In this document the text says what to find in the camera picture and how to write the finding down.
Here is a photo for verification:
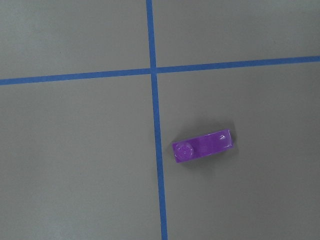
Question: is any purple sloped toy block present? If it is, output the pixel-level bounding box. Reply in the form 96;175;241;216
171;129;234;163

